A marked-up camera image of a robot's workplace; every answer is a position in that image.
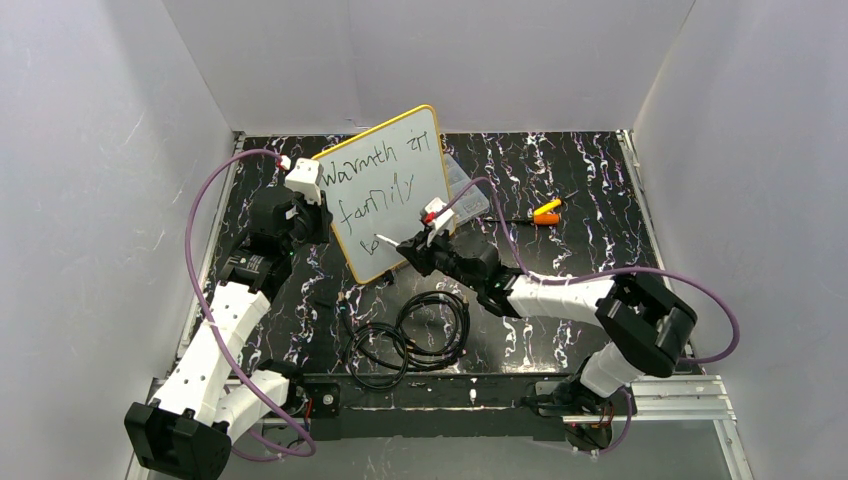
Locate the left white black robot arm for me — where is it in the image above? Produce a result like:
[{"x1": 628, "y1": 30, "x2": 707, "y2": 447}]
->
[{"x1": 124, "y1": 187, "x2": 332, "y2": 479}]

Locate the yellow handled screwdriver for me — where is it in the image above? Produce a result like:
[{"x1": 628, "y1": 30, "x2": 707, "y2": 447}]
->
[{"x1": 533, "y1": 191, "x2": 577, "y2": 216}]

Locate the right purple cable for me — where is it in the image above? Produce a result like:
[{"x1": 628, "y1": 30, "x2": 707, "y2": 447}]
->
[{"x1": 433, "y1": 176, "x2": 741, "y2": 366}]

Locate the black white marker pen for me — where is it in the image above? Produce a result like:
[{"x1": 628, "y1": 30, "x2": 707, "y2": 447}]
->
[{"x1": 374, "y1": 234, "x2": 399, "y2": 248}]

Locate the clear plastic screw box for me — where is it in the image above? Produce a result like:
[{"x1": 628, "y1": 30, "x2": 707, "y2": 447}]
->
[{"x1": 442, "y1": 154, "x2": 493, "y2": 223}]

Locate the orange handled screwdriver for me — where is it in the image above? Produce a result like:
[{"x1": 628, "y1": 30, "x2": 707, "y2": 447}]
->
[{"x1": 481, "y1": 213, "x2": 560, "y2": 227}]

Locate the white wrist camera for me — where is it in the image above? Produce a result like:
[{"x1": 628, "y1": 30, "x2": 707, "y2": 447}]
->
[
  {"x1": 277, "y1": 156, "x2": 324, "y2": 206},
  {"x1": 421, "y1": 197, "x2": 456, "y2": 247}
]

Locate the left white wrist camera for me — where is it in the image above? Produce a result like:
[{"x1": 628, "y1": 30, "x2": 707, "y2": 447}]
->
[{"x1": 277, "y1": 156, "x2": 324, "y2": 206}]

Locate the coiled black cable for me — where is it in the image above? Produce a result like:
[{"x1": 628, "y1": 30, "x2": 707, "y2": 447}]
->
[{"x1": 336, "y1": 290, "x2": 472, "y2": 391}]

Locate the aluminium front rail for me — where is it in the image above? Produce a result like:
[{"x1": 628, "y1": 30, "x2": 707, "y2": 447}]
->
[{"x1": 125, "y1": 374, "x2": 753, "y2": 480}]

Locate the yellow framed whiteboard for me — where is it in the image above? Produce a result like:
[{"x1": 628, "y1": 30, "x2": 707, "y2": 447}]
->
[{"x1": 315, "y1": 105, "x2": 451, "y2": 284}]

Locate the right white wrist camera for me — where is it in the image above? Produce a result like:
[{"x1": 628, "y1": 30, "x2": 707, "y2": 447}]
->
[{"x1": 421, "y1": 197, "x2": 456, "y2": 247}]

